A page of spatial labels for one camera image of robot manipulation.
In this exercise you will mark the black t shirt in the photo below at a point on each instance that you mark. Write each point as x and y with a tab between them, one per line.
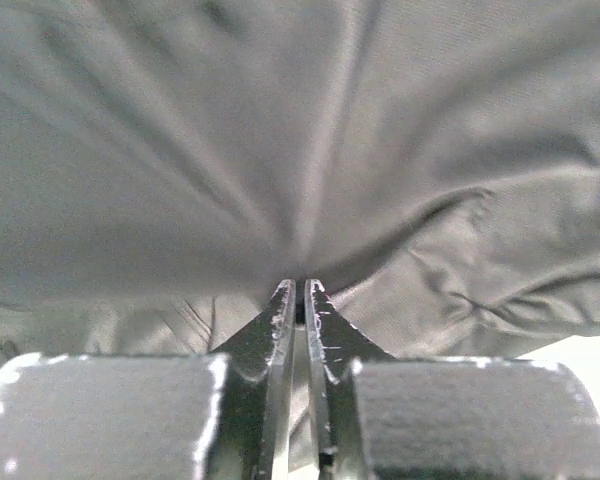
165	165

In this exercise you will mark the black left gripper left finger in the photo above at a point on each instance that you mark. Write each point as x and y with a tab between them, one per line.
223	415

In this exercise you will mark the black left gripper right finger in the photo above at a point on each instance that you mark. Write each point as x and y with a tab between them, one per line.
375	416

